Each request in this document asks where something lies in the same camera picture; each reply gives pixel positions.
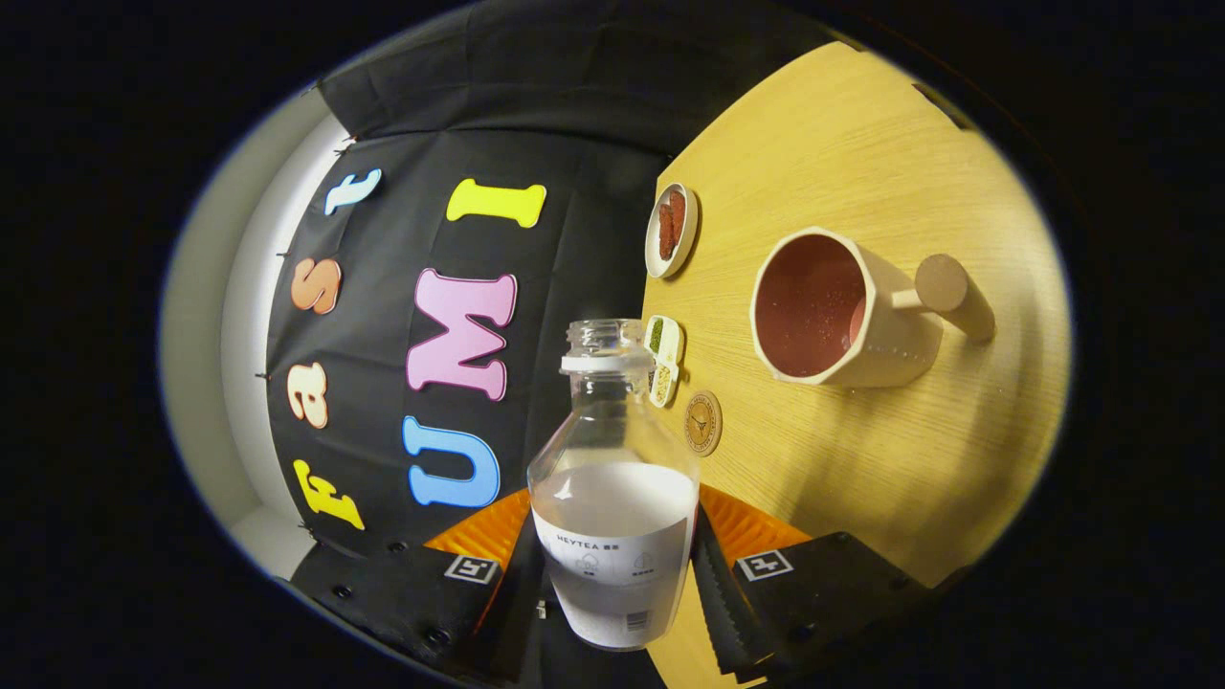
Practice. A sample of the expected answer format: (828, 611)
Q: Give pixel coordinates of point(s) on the reddish brown meat piece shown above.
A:
(678, 212)
(666, 241)

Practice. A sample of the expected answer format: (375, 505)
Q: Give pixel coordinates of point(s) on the divided white condiment dish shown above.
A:
(662, 359)

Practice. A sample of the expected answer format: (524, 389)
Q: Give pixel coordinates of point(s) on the round white plate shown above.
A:
(656, 239)

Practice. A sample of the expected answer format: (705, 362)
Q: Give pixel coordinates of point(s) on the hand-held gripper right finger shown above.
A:
(713, 593)

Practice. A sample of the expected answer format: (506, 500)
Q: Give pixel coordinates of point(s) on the clear juice bottle white label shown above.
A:
(612, 517)

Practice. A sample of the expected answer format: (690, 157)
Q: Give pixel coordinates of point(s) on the wooden table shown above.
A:
(861, 459)

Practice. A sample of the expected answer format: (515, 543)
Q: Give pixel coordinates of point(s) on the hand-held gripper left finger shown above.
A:
(517, 612)

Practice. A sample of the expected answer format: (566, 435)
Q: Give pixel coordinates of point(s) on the round brown coaster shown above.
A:
(702, 423)

